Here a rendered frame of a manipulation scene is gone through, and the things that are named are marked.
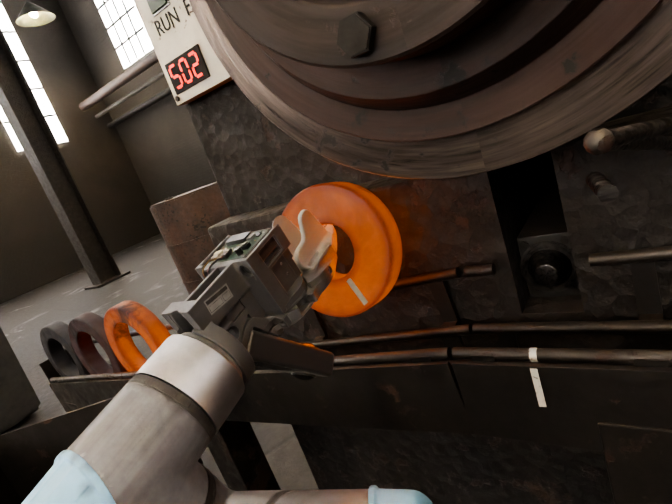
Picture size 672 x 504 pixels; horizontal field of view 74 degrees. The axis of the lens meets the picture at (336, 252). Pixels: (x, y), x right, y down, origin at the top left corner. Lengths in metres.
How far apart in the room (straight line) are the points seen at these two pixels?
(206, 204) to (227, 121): 2.42
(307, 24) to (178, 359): 0.24
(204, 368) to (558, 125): 0.30
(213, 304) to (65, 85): 11.64
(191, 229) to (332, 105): 2.77
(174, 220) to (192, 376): 2.84
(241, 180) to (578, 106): 0.51
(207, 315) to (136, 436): 0.10
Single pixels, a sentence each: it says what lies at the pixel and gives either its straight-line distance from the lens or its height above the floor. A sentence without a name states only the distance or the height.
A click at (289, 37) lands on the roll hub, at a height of 1.01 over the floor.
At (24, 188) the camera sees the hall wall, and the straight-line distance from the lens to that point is 10.92.
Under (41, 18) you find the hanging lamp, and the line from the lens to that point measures 10.15.
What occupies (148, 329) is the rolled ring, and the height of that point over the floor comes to 0.73.
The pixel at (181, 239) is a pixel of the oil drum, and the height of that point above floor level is 0.61.
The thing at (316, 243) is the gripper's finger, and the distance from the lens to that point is 0.46.
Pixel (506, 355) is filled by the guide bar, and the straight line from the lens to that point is 0.44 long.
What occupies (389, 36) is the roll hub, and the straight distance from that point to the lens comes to 0.29.
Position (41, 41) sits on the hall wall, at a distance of 12.18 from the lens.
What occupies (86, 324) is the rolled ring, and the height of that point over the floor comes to 0.75.
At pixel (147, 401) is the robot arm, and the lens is 0.34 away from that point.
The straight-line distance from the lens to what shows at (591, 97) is 0.35.
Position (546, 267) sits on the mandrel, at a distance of 0.51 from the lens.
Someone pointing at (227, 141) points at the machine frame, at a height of 0.99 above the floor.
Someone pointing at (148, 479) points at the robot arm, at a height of 0.79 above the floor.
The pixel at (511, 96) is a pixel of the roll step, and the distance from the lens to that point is 0.34.
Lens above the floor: 0.95
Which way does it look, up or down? 15 degrees down
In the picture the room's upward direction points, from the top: 20 degrees counter-clockwise
